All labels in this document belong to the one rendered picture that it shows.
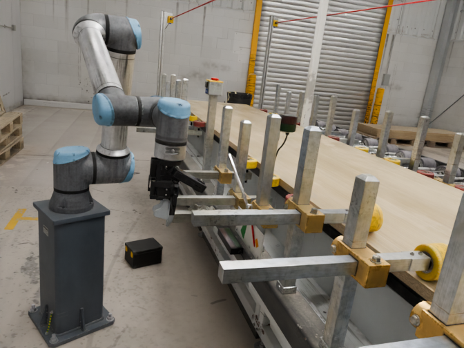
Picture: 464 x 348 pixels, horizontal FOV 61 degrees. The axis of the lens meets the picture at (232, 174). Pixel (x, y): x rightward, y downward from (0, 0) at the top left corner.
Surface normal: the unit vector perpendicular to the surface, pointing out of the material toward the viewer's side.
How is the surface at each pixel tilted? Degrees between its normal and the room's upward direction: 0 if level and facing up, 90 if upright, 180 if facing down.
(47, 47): 90
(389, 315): 90
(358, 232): 90
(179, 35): 90
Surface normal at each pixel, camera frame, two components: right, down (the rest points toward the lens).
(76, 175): 0.49, 0.33
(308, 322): 0.11, -0.96
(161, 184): 0.29, 0.29
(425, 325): -0.95, -0.02
